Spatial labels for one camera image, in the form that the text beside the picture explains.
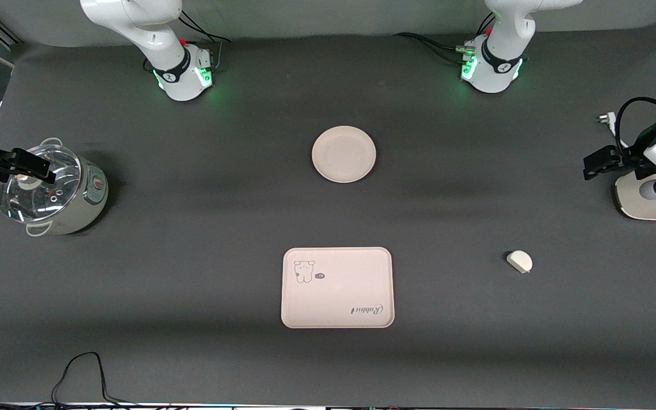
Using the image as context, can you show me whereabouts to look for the white steamed bun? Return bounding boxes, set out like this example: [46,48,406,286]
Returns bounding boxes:
[506,250,533,274]

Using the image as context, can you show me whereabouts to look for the round beige plate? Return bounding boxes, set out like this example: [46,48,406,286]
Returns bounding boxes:
[311,126,376,184]

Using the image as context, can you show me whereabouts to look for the beige rectangular rabbit tray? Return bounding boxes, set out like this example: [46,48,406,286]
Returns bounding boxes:
[281,247,395,329]

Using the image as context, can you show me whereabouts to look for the glass pot lid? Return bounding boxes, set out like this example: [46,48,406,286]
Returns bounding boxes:
[0,144,83,224]

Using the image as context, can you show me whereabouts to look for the cream toaster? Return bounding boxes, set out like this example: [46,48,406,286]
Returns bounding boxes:
[613,168,656,221]

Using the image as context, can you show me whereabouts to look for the cream electric cooking pot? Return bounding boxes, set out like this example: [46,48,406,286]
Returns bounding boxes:
[24,137,109,237]

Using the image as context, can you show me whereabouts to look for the white power plug cable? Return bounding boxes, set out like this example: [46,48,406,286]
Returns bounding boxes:
[597,112,629,150]

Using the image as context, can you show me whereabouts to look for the grey aluminium frame rail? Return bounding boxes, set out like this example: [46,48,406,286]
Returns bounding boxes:
[0,9,24,47]

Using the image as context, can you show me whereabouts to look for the thin black cable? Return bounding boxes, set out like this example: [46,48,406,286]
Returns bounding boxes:
[52,352,135,406]

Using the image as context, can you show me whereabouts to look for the black right arm base cables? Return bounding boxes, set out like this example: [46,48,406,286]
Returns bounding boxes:
[179,11,232,72]

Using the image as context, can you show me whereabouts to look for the black arm base cables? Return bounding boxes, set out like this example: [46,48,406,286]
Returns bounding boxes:
[179,11,232,72]
[393,14,497,66]

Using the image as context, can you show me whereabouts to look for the black left arm base cables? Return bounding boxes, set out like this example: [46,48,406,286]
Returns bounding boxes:
[393,14,497,66]

